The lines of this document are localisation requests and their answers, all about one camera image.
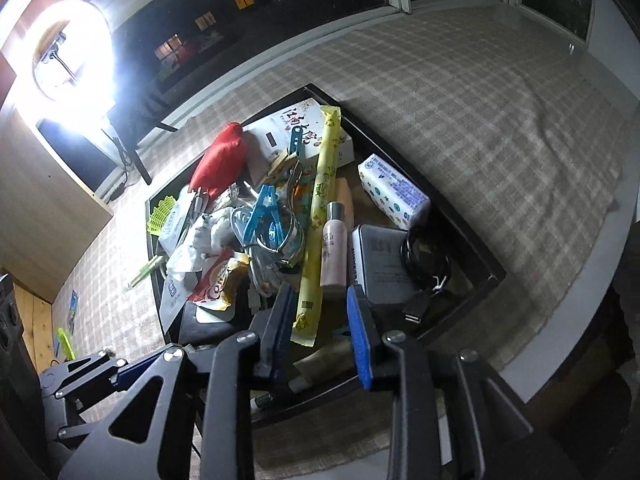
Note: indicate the red white snack packet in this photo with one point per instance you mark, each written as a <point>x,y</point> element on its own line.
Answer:
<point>220,280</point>

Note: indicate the checked beige blanket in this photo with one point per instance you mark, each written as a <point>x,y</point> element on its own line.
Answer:
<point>475,110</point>

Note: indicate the blue card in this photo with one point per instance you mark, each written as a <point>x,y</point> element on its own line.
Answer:
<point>73,310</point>

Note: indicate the beige tube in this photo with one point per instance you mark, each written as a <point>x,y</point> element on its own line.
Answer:
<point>325,360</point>

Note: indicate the light wooden cabinet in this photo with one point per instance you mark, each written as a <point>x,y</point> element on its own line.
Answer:
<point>40,220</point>

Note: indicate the crumpled white tissue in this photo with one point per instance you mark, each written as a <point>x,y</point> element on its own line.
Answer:
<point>212,232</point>

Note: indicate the yellow long packet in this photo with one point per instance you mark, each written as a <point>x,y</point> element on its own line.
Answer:
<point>317,210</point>

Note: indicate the yellow-green plastic mesh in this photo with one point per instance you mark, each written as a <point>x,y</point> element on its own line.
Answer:
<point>161,215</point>

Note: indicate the white blue tissue pack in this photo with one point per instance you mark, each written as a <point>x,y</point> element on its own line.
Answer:
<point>395,190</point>

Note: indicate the red fabric pouch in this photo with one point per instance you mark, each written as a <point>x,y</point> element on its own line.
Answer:
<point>222,160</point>

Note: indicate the green pen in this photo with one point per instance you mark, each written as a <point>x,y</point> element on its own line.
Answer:
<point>150,266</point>

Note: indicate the pink lotion bottle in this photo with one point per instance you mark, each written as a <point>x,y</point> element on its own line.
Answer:
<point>334,250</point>

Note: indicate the green plastic clip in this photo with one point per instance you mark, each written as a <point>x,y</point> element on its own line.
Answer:
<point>65,342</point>

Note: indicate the small blue clothes peg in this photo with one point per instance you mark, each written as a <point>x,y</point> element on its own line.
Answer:
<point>298,140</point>

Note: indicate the white window frame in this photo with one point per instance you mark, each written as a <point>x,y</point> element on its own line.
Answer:
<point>310,42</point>

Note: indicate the large blue clothes peg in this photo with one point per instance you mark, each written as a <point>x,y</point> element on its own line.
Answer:
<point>265,215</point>

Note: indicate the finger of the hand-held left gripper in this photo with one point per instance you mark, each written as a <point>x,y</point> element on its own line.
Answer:
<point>75,425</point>
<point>132,372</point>

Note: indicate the black light stand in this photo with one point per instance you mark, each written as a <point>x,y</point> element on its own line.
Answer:
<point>137,160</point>

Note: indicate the dark monitor screen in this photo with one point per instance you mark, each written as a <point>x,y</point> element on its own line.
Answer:
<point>75,155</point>

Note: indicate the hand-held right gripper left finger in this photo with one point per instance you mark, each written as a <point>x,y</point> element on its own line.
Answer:
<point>282,322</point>

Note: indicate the white sachet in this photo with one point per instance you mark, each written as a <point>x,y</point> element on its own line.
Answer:
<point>175,300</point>
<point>175,227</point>

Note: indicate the grey flat box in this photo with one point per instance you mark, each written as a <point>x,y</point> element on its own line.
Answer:
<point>380,265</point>

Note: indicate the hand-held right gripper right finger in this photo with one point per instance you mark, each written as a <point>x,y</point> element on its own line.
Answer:
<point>361,342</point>

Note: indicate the black tray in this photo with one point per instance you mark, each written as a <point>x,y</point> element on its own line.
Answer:
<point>475,265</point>

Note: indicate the white printed box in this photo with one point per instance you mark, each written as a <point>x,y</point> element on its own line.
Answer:
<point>300,120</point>

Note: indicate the peach-coloured block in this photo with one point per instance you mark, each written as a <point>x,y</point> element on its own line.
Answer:
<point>344,195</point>

